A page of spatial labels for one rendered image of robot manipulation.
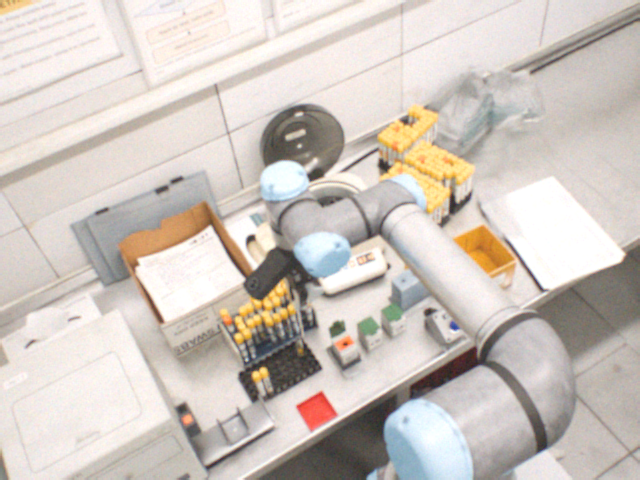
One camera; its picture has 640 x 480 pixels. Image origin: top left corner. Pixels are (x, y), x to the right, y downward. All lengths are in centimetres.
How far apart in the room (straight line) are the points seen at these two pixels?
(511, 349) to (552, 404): 8
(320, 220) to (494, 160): 102
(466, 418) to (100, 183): 112
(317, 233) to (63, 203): 81
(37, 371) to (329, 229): 64
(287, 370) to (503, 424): 84
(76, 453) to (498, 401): 75
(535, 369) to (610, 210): 113
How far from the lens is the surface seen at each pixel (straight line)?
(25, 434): 132
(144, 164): 166
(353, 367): 154
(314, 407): 152
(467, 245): 169
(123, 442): 124
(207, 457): 147
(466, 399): 77
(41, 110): 151
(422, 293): 161
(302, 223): 102
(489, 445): 77
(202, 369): 161
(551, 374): 81
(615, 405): 259
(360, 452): 241
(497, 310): 87
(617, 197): 193
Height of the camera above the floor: 224
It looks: 51 degrees down
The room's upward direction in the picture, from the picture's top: 8 degrees counter-clockwise
